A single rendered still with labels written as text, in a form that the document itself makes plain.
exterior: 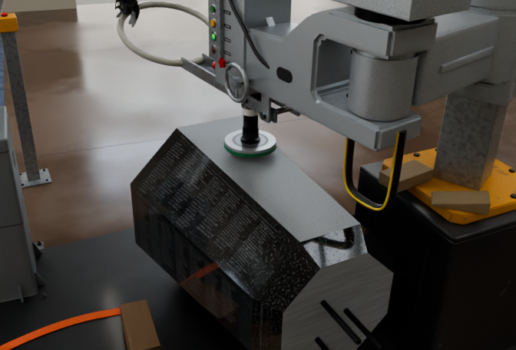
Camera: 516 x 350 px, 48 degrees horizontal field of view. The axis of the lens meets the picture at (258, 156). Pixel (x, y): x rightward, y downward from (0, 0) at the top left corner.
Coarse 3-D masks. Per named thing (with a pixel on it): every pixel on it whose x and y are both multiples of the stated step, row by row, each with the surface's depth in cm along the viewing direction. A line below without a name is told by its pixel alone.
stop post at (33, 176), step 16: (0, 32) 330; (16, 48) 339; (16, 64) 343; (16, 80) 346; (16, 96) 350; (16, 112) 354; (32, 144) 367; (32, 160) 372; (32, 176) 376; (48, 176) 384
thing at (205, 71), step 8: (208, 56) 260; (184, 64) 256; (192, 64) 251; (200, 64) 262; (208, 64) 261; (192, 72) 252; (200, 72) 246; (208, 72) 241; (208, 80) 243; (224, 88) 234; (240, 96) 226; (248, 96) 221; (248, 104) 223; (256, 104) 218; (280, 104) 224; (256, 112) 219; (272, 112) 211; (280, 112) 215; (296, 112) 217; (272, 120) 212
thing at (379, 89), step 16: (352, 48) 169; (352, 64) 168; (368, 64) 162; (384, 64) 160; (400, 64) 160; (416, 64) 165; (352, 80) 169; (368, 80) 164; (384, 80) 162; (400, 80) 162; (352, 96) 170; (368, 96) 166; (384, 96) 164; (400, 96) 165; (352, 112) 174; (368, 112) 168; (384, 112) 166; (400, 112) 168
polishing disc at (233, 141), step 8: (232, 136) 242; (240, 136) 243; (264, 136) 243; (272, 136) 243; (232, 144) 235; (240, 144) 235; (248, 144) 236; (256, 144) 236; (264, 144) 236; (272, 144) 236; (240, 152) 231; (248, 152) 230; (256, 152) 231; (264, 152) 232
